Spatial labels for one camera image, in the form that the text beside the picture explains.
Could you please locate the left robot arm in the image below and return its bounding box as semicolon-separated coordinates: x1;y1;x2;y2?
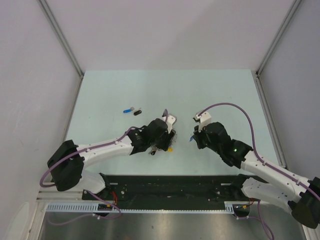
47;115;177;200

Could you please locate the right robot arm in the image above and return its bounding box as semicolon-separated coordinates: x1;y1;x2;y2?
192;122;320;229

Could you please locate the black key tag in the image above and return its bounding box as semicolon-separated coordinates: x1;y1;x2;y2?
133;109;142;116

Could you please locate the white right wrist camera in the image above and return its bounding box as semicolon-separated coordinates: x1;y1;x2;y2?
193;111;212;133

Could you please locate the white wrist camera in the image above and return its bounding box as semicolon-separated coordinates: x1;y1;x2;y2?
193;111;212;133
162;113;177;134

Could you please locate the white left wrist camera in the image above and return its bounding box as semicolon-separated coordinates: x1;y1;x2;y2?
162;113;177;134

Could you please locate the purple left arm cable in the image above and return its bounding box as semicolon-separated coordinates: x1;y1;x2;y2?
39;108;169;188

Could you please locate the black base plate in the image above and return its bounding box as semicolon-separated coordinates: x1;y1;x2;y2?
96;174;255;204

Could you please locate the white slotted cable duct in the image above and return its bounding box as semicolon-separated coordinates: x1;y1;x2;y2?
45;202;250;214

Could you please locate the right aluminium frame post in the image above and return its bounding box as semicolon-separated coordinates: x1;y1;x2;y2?
255;0;304;77

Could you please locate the aluminium frame post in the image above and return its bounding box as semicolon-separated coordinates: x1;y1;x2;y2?
255;0;304;77
37;0;84;80

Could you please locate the aluminium rail profile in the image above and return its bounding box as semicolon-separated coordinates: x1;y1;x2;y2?
36;190;83;202

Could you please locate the left aluminium frame post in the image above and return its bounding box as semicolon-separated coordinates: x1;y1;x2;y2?
37;0;84;80

